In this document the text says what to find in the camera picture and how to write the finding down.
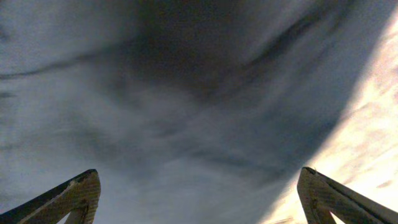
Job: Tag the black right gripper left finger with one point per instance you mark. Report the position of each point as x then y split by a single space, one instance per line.
76 199

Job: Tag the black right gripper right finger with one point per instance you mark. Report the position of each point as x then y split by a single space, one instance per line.
322 198

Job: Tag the navy blue shorts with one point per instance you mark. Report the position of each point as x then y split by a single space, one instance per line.
190 111

